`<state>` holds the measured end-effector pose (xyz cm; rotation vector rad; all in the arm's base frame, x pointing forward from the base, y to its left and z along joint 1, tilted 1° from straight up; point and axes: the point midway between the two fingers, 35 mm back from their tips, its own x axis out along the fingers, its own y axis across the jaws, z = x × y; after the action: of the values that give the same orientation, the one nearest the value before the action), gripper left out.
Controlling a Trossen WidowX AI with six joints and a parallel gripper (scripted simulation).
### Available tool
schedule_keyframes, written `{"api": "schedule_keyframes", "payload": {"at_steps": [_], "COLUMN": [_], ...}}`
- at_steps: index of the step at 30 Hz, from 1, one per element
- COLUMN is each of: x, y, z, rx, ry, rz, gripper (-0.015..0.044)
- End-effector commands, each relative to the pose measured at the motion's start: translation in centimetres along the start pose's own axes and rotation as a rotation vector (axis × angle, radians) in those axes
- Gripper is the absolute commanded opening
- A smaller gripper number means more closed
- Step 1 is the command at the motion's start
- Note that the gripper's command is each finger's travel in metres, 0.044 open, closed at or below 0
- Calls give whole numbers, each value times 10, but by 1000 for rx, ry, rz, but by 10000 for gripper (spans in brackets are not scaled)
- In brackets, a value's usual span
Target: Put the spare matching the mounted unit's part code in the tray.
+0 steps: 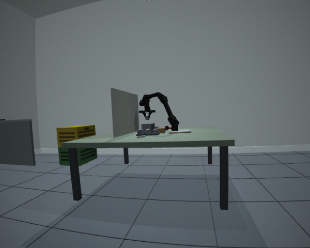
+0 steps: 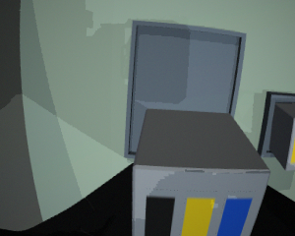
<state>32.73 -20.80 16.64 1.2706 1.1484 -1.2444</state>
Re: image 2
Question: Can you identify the grey flat panel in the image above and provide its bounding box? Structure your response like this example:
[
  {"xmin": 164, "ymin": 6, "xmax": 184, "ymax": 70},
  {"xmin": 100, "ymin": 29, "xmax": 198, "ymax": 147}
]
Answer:
[{"xmin": 0, "ymin": 0, "xmax": 42, "ymax": 232}]

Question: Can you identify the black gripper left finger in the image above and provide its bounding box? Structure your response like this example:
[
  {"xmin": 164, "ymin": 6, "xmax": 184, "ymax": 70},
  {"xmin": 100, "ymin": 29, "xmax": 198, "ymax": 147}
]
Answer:
[{"xmin": 0, "ymin": 162, "xmax": 133, "ymax": 236}]

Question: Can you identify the grey cube with yellow and blue stripes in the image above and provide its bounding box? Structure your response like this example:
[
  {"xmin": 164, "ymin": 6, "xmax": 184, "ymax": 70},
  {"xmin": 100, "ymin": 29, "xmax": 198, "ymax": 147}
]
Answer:
[{"xmin": 269, "ymin": 102, "xmax": 295, "ymax": 170}]

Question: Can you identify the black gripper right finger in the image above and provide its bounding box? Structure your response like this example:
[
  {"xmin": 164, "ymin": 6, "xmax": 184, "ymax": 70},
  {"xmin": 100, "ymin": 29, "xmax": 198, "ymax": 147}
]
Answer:
[{"xmin": 250, "ymin": 185, "xmax": 295, "ymax": 236}]

